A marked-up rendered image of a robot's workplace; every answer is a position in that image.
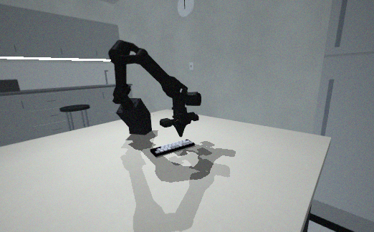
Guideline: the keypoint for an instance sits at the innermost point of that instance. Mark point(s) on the black keyboard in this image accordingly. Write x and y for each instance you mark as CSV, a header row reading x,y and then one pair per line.
x,y
164,149

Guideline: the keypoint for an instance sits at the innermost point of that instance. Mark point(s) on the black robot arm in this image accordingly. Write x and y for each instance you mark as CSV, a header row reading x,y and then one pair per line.
x,y
120,56

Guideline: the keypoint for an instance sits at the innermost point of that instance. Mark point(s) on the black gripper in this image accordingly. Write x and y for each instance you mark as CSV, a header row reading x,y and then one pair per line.
x,y
176,123

